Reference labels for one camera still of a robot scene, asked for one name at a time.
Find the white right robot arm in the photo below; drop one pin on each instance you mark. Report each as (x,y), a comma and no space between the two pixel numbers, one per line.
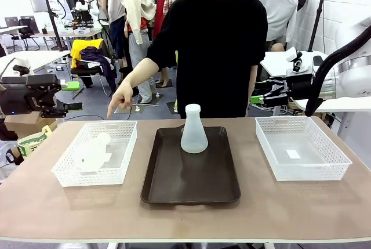
(353,75)

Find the person left forearm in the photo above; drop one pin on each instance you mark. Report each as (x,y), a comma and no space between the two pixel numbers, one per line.
(252,86)

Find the black and white microscope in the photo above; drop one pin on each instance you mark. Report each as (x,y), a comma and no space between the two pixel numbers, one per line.
(297,63)

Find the person right forearm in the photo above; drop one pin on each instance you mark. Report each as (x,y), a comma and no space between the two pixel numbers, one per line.
(143,72)

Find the black tripod stand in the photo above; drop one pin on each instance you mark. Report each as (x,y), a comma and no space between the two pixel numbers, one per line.
(53,22)

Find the mannequin cream jacket grey trousers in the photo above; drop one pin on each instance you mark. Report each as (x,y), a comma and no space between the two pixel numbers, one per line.
(139,28)

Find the mannequin white shirt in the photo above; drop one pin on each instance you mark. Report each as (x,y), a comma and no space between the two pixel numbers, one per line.
(278,8)

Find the mannequin white tank top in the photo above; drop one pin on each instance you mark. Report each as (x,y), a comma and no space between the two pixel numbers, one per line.
(114,8)

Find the translucent plastic conical flask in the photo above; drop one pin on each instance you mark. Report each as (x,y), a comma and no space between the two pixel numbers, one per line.
(193,135)
(92,153)

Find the cardboard box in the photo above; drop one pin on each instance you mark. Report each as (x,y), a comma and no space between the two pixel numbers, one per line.
(20,122)

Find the person right hand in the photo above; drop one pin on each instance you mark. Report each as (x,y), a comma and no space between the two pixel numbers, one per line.
(123,95)

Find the white desk with grey legs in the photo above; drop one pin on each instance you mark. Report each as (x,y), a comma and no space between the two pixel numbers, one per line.
(275,63)

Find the black chair with clothes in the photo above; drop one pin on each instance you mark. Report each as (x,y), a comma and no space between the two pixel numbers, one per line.
(90,75)

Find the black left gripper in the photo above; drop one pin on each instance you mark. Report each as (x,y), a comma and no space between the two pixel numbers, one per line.
(17,98)

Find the black tall light stand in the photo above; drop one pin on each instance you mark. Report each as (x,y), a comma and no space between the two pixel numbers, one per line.
(319,14)

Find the purple garment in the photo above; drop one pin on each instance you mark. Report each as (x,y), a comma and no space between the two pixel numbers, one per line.
(101,60)

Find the white perforated plastic basket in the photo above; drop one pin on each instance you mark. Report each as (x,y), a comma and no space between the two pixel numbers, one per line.
(95,153)
(304,147)

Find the person torso black sweater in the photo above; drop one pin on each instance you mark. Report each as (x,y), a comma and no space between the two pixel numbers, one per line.
(214,57)

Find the bald mannequin head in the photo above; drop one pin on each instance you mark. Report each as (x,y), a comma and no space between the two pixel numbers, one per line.
(277,47)

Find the mannequin red vest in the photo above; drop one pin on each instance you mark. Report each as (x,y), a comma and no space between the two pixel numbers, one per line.
(158,2)

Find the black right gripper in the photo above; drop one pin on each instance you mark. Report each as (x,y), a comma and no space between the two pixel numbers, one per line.
(300,86)

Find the yellow garment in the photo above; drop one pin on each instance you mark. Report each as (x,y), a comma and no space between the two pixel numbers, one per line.
(78,48)

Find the white side table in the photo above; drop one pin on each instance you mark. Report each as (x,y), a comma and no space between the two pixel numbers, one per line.
(40,57)

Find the black object on side table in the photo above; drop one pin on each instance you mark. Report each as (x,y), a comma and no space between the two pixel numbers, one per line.
(21,69)

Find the grey mannequin base plate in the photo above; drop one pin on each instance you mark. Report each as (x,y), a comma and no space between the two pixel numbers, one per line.
(136,110)

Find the dark brown serving tray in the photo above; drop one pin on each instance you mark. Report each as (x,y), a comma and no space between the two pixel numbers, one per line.
(189,170)

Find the background workbench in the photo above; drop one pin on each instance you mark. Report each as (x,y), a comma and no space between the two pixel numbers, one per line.
(69,32)

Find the green and white bag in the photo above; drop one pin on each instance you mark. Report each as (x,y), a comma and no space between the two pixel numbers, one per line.
(32,143)

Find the black office chair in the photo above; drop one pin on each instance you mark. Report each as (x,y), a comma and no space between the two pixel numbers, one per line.
(27,32)

